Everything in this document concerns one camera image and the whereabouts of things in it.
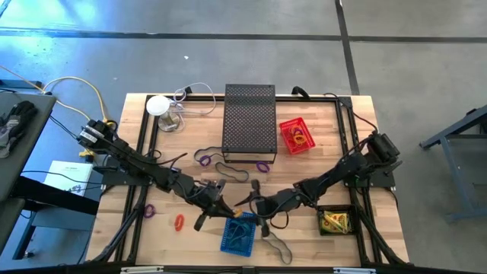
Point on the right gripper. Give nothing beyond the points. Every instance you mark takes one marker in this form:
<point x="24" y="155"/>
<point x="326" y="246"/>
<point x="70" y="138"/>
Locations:
<point x="274" y="205"/>

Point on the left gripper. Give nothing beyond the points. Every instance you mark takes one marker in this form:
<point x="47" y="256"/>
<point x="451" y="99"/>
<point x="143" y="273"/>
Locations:
<point x="207" y="198"/>

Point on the blue plastic basket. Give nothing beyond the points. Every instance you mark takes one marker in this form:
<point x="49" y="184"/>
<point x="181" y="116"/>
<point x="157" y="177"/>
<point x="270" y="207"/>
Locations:
<point x="249" y="249"/>

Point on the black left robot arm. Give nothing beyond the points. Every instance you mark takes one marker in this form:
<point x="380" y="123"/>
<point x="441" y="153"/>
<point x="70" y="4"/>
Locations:
<point x="144" y="169"/>

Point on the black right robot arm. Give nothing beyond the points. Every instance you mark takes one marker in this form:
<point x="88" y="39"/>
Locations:
<point x="342" y="171"/>

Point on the white round desk lamp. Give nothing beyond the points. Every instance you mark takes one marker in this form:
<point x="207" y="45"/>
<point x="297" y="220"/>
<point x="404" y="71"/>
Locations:
<point x="158" y="105"/>

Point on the red plastic basket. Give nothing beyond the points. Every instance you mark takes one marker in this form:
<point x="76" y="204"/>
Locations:
<point x="308" y="146"/>

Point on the black perforated metal shelf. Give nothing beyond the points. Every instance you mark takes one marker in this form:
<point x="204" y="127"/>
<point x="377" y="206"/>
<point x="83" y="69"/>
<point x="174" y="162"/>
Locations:
<point x="249" y="118"/>

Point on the black mesh tray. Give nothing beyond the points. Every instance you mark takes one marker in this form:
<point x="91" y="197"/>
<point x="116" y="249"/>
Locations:
<point x="355" y="213"/>

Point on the white booklet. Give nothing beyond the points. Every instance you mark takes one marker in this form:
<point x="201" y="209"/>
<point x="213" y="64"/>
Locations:
<point x="68" y="175"/>

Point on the dark grey side table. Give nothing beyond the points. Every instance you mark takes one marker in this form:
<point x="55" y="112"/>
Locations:
<point x="23" y="167"/>

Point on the blue-grey metal stand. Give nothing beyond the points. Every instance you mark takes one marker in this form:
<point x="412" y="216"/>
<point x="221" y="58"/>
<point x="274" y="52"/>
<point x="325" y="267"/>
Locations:
<point x="452" y="179"/>

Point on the grey work glove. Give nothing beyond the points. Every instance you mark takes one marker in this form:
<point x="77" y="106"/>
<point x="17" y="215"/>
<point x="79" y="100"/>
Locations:
<point x="17" y="122"/>

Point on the white frame bracket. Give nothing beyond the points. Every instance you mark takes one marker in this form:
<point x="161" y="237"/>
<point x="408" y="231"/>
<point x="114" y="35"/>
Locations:
<point x="354" y="270"/>
<point x="141" y="269"/>

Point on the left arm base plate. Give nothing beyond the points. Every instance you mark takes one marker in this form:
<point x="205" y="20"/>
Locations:
<point x="114" y="179"/>

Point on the black aluminium table frame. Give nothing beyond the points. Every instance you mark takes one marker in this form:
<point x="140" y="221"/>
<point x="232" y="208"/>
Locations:
<point x="312" y="98"/>

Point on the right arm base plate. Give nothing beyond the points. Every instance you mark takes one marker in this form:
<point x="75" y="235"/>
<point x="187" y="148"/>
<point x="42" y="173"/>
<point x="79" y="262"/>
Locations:
<point x="384" y="182"/>

